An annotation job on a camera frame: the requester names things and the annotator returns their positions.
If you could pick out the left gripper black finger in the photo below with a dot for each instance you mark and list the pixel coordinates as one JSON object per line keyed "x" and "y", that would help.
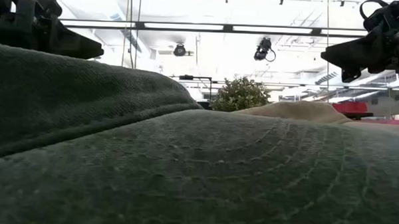
{"x": 80, "y": 46}

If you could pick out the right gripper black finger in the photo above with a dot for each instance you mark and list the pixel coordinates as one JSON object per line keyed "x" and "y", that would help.
{"x": 354, "y": 54}
{"x": 350, "y": 74}

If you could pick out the beige fabric hat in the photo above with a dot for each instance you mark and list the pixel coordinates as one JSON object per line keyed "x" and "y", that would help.
{"x": 297, "y": 111}

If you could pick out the red plastic bin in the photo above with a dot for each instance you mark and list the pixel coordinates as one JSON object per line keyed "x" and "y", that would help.
{"x": 351, "y": 107}

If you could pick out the round black ceiling spotlight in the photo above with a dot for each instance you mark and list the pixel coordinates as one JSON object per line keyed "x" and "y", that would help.
{"x": 179, "y": 50}

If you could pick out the green leafy potted plant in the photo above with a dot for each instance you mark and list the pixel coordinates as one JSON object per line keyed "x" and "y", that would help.
{"x": 240, "y": 95}

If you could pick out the dark green fabric cap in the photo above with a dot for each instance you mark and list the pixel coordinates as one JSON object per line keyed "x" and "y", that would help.
{"x": 190, "y": 171}

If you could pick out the black metal stand frame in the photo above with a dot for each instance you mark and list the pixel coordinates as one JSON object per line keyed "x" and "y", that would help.
{"x": 200, "y": 83}

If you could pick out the black overhead frame bar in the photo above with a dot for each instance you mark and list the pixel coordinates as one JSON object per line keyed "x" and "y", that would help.
{"x": 222, "y": 28}

